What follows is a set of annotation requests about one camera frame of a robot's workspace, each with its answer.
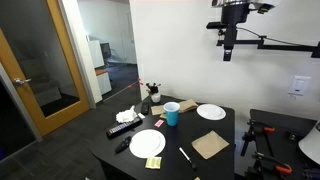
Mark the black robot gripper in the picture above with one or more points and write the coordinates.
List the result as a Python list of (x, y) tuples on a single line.
[(235, 13)]

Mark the blue plastic cup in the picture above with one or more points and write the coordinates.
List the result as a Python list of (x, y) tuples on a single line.
[(172, 116)]

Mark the white robot base shell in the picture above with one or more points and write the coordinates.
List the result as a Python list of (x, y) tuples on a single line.
[(311, 143)]

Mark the white cup with black pens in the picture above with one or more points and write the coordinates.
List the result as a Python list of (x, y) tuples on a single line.
[(155, 96)]

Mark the small white paper plate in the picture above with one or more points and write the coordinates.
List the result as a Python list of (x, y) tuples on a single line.
[(211, 111)]

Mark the folded brown paper napkin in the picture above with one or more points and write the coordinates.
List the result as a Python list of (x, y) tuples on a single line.
[(187, 105)]

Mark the small brown packet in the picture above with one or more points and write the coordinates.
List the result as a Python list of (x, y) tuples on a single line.
[(162, 116)]

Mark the flat brown paper napkin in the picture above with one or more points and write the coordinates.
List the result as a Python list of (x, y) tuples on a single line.
[(157, 110)]

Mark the red tape strip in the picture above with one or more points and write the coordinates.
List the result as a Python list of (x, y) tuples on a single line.
[(136, 82)]

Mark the pink packet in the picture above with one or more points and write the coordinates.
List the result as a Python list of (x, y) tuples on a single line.
[(159, 123)]

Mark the black rectangular device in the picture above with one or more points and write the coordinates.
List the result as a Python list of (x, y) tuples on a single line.
[(145, 108)]

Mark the small white packet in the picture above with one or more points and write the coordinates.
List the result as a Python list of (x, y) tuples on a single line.
[(141, 115)]

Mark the white marker with black cap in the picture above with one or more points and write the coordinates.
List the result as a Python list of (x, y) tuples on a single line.
[(187, 157)]

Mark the crumpled white tissue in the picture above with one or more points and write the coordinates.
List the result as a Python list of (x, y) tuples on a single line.
[(125, 116)]

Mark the large white paper plate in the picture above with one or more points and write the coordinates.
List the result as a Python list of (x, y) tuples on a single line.
[(147, 143)]

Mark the black office chair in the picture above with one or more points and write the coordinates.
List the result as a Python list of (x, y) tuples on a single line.
[(106, 51)]

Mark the long black remote control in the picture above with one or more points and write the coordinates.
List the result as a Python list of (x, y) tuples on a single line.
[(123, 127)]

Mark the white cabinet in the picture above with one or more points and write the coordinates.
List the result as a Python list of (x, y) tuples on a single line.
[(100, 66)]

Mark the small black remote control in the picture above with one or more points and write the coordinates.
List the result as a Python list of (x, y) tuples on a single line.
[(122, 144)]

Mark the orange wooden glass door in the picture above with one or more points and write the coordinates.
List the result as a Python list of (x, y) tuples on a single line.
[(71, 83)]

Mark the black mounted camera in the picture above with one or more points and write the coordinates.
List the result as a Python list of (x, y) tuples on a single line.
[(214, 25)]

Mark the black camera boom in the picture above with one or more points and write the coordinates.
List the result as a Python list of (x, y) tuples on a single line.
[(283, 47)]

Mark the white wall switch plate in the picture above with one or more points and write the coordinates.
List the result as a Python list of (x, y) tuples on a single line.
[(299, 86)]

